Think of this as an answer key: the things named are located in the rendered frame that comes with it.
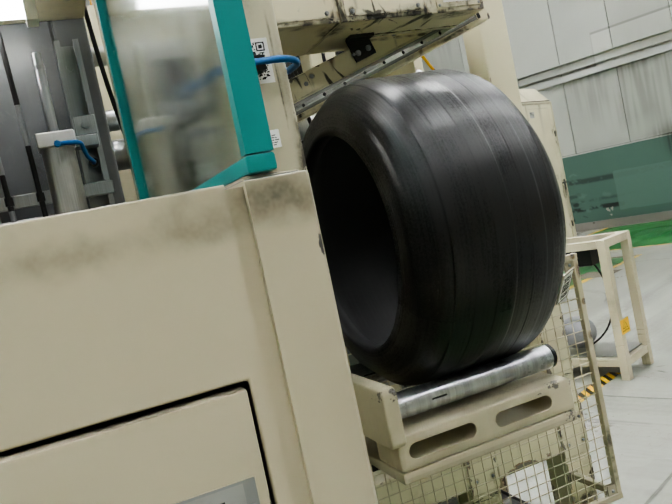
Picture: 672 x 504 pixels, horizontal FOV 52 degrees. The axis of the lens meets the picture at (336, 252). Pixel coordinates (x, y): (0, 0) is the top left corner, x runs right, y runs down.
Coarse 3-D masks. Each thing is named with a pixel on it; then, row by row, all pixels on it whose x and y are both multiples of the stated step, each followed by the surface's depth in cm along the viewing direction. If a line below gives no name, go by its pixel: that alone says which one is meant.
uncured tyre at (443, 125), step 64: (320, 128) 128; (384, 128) 110; (448, 128) 108; (512, 128) 112; (320, 192) 153; (384, 192) 109; (448, 192) 104; (512, 192) 108; (384, 256) 160; (448, 256) 104; (512, 256) 108; (384, 320) 152; (448, 320) 108; (512, 320) 114
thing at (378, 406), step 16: (368, 384) 114; (384, 384) 113; (368, 400) 114; (384, 400) 108; (368, 416) 115; (384, 416) 109; (400, 416) 109; (368, 432) 117; (384, 432) 110; (400, 432) 109
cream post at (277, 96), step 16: (256, 0) 114; (256, 16) 114; (272, 16) 115; (256, 32) 114; (272, 32) 115; (272, 48) 115; (272, 64) 115; (288, 80) 116; (272, 96) 115; (288, 96) 116; (272, 112) 115; (288, 112) 116; (272, 128) 115; (288, 128) 116; (288, 144) 116; (288, 160) 116; (304, 160) 117
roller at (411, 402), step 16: (528, 352) 125; (544, 352) 125; (480, 368) 121; (496, 368) 121; (512, 368) 122; (528, 368) 123; (544, 368) 125; (432, 384) 117; (448, 384) 117; (464, 384) 118; (480, 384) 119; (496, 384) 121; (400, 400) 114; (416, 400) 115; (432, 400) 116; (448, 400) 117
